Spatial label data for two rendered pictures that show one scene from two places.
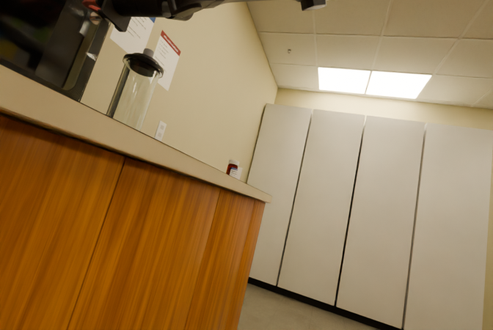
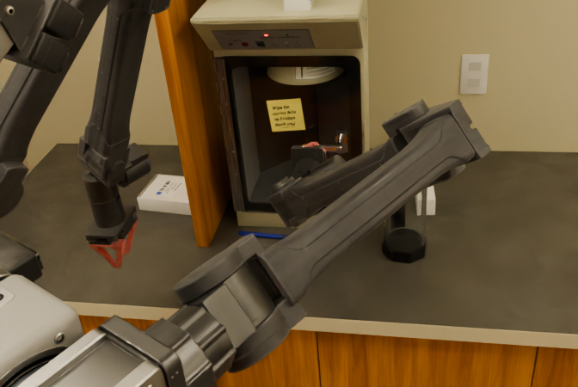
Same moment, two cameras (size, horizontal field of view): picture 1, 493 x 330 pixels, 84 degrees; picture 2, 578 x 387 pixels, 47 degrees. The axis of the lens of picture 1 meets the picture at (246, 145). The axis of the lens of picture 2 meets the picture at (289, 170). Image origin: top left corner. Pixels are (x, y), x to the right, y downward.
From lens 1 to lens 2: 135 cm
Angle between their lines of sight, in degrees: 90
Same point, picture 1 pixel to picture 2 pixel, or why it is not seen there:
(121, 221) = (336, 360)
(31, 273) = (279, 376)
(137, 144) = (304, 323)
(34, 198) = not seen: hidden behind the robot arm
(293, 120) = not seen: outside the picture
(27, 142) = not seen: hidden behind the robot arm
